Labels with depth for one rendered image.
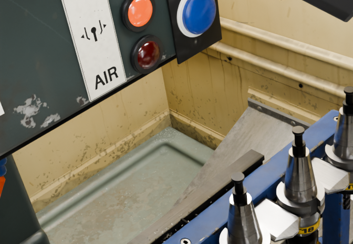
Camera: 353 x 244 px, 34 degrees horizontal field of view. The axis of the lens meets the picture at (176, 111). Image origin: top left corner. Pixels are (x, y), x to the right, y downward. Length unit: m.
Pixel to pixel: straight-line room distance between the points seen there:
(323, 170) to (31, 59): 0.57
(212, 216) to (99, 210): 1.04
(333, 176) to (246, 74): 0.79
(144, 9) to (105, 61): 0.04
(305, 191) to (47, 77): 0.48
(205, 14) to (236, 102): 1.26
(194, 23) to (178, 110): 1.52
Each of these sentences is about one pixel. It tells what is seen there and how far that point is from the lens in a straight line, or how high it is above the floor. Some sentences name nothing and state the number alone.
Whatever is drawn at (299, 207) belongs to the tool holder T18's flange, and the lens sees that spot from 0.77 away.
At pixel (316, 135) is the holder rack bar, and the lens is 0.88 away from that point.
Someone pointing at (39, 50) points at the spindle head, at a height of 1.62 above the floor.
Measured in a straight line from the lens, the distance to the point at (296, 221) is 0.76.
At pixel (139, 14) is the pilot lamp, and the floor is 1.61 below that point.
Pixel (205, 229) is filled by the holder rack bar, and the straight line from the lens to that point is 0.75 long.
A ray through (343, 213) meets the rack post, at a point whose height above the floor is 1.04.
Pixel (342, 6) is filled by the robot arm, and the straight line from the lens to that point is 0.34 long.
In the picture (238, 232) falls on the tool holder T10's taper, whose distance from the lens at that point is 0.70.
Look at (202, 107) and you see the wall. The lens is 1.80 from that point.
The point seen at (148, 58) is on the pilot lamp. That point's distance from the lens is 0.38.
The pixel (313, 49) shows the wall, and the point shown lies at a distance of 1.36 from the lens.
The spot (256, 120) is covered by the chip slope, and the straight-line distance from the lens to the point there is 1.57.
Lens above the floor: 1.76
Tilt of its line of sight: 34 degrees down
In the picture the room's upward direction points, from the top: 10 degrees counter-clockwise
